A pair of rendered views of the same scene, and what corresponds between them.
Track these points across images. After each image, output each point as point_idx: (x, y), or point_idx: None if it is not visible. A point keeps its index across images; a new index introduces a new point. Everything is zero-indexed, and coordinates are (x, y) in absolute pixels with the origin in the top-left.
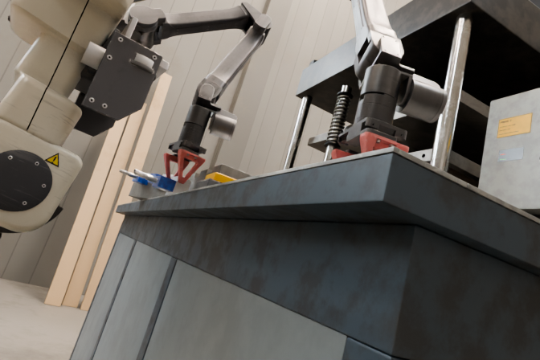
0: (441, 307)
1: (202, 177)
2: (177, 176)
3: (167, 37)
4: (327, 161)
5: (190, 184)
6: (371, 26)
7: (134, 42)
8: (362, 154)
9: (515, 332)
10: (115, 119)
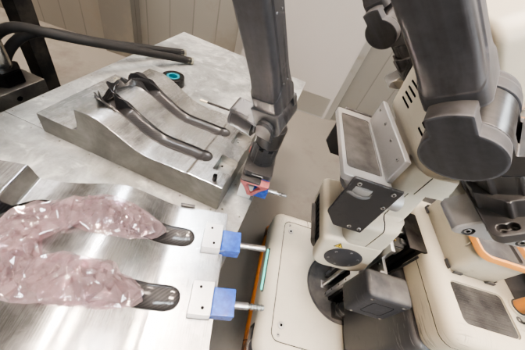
0: None
1: (241, 159)
2: (256, 176)
3: (419, 91)
4: (302, 88)
5: (226, 187)
6: None
7: (366, 114)
8: (304, 84)
9: None
10: (331, 152)
